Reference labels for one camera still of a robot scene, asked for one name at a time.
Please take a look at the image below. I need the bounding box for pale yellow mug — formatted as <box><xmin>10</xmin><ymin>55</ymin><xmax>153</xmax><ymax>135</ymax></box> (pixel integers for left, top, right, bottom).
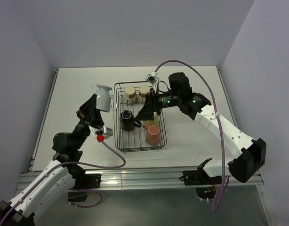
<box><xmin>144</xmin><ymin>112</ymin><xmax>160</xmax><ymax>127</ymax></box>

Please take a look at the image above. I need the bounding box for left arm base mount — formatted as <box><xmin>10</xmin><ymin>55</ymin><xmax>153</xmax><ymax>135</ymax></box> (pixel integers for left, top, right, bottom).
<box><xmin>73</xmin><ymin>173</ymin><xmax>101</xmax><ymax>190</ymax></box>

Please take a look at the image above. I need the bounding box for light blue mug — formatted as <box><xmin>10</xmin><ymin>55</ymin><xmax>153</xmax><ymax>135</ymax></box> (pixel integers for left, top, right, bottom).
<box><xmin>95</xmin><ymin>84</ymin><xmax>118</xmax><ymax>113</ymax></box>

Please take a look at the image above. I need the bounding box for steel cup brown base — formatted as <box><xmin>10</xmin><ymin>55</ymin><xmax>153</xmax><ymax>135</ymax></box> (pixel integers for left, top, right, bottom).
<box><xmin>123</xmin><ymin>86</ymin><xmax>136</xmax><ymax>104</ymax></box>

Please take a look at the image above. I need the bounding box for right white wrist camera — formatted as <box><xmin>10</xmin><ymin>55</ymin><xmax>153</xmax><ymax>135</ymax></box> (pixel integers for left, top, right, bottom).
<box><xmin>145</xmin><ymin>71</ymin><xmax>160</xmax><ymax>92</ymax></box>

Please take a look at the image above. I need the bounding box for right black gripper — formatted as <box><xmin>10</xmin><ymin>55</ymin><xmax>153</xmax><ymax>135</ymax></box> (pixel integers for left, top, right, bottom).
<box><xmin>135</xmin><ymin>88</ymin><xmax>181</xmax><ymax>120</ymax></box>

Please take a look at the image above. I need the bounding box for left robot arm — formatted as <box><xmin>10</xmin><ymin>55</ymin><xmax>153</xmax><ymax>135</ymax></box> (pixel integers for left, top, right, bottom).
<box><xmin>0</xmin><ymin>94</ymin><xmax>111</xmax><ymax>226</ymax></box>

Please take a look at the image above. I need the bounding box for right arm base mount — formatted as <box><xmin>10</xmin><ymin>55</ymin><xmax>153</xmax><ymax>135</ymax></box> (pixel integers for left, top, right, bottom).
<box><xmin>179</xmin><ymin>169</ymin><xmax>222</xmax><ymax>186</ymax></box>

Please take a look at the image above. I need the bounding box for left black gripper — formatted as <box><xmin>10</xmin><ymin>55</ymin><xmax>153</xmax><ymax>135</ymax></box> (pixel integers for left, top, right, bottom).
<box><xmin>72</xmin><ymin>94</ymin><xmax>104</xmax><ymax>149</ymax></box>

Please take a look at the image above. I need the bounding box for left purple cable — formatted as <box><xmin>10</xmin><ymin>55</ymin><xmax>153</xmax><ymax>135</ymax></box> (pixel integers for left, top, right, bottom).
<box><xmin>0</xmin><ymin>137</ymin><xmax>126</xmax><ymax>226</ymax></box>

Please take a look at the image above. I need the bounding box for black mug white inside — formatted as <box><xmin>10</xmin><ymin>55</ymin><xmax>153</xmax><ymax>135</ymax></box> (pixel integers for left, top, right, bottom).
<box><xmin>119</xmin><ymin>110</ymin><xmax>142</xmax><ymax>131</ymax></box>

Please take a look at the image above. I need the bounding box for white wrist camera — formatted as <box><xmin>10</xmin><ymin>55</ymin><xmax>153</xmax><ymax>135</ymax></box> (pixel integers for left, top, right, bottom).
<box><xmin>89</xmin><ymin>126</ymin><xmax>113</xmax><ymax>142</ymax></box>
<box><xmin>145</xmin><ymin>71</ymin><xmax>160</xmax><ymax>92</ymax></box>

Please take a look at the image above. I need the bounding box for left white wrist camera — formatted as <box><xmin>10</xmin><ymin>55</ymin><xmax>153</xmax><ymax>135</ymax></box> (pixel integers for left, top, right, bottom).
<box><xmin>89</xmin><ymin>126</ymin><xmax>113</xmax><ymax>142</ymax></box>

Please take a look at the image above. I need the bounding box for wire dish rack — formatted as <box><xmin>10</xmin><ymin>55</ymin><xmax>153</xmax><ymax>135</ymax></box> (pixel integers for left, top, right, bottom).
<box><xmin>113</xmin><ymin>81</ymin><xmax>168</xmax><ymax>153</ymax></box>

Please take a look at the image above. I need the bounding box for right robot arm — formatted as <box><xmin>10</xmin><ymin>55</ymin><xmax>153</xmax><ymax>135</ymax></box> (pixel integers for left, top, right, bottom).
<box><xmin>136</xmin><ymin>72</ymin><xmax>266</xmax><ymax>184</ymax></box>

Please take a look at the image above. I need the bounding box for aluminium frame rail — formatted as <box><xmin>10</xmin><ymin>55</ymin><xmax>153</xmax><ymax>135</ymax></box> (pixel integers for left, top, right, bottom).
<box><xmin>15</xmin><ymin>167</ymin><xmax>264</xmax><ymax>195</ymax></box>

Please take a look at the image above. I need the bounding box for black box under rail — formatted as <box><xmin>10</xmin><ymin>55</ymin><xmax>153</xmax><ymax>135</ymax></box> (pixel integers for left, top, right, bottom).
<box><xmin>67</xmin><ymin>192</ymin><xmax>88</xmax><ymax>203</ymax></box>

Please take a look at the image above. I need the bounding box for orange mug white inside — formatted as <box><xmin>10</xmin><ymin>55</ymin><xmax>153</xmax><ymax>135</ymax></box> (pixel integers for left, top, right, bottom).
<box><xmin>143</xmin><ymin>124</ymin><xmax>161</xmax><ymax>145</ymax></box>

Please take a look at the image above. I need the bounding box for steel cup beige sleeve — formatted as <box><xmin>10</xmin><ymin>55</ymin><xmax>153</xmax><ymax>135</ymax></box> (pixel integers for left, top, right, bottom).
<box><xmin>138</xmin><ymin>85</ymin><xmax>150</xmax><ymax>103</ymax></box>

